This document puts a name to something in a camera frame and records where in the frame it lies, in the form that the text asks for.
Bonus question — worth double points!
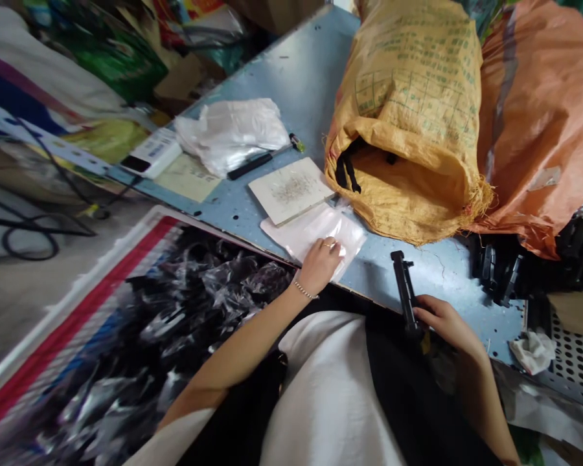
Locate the person's right hand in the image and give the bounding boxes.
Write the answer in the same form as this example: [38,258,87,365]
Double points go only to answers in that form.
[411,294,486,362]

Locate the person's left hand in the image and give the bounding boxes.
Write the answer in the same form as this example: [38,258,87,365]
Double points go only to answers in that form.
[295,236,347,297]

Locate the black plastic clip part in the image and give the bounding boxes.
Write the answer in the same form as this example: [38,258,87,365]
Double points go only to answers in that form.
[390,250,429,343]

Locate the stack of clear plastic bags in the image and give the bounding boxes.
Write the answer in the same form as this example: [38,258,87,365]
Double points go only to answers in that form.
[260,203,368,285]

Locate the white square dented board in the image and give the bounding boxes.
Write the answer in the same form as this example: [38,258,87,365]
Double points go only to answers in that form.
[247,157,337,227]

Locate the pile of black plastic parts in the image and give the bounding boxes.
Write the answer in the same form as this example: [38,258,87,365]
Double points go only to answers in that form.
[470,216,583,307]

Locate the crumpled white cloth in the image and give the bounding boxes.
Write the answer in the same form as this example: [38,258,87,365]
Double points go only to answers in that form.
[509,329,558,375]

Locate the person's body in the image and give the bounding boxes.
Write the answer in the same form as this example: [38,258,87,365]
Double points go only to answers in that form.
[124,296,516,466]

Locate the yellow woven sack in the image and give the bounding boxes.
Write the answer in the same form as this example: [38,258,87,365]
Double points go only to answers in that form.
[324,0,497,247]

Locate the crumpled white plastic bag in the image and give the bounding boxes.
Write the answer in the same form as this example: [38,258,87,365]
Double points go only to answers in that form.
[174,98,291,179]

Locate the printed paper sheet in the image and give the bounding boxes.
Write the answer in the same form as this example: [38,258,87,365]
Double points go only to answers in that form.
[152,154,222,205]

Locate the perforated metal panel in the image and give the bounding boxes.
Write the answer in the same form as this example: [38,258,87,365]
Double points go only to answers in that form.
[527,140,583,401]

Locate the heap of bagged black parts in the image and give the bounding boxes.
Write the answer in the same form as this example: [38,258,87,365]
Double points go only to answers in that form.
[29,228,298,466]

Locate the white power bank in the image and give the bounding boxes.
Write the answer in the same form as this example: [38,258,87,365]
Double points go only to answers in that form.
[120,128,183,180]

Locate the brown cardboard box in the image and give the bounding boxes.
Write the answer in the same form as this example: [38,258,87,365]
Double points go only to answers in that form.
[153,52,225,115]

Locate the orange woven sack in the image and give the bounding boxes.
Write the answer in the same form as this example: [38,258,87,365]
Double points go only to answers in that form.
[461,0,583,261]

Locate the green printed bag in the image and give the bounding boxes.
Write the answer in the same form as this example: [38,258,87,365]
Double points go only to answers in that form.
[48,0,170,104]

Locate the striped woven sack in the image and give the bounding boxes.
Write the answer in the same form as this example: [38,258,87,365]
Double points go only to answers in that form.
[0,204,300,466]

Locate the white perforated metal strip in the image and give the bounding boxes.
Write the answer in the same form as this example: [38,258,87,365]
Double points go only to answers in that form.
[0,96,113,177]

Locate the white sack with coloured print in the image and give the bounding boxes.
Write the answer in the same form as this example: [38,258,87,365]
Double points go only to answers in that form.
[0,0,137,138]

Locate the black strap piece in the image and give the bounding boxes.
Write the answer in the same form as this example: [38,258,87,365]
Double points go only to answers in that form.
[334,144,361,195]

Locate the black handled hammer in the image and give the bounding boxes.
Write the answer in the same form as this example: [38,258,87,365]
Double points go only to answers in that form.
[227,133,305,182]

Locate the black cables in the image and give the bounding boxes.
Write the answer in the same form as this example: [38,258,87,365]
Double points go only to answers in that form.
[0,118,144,263]

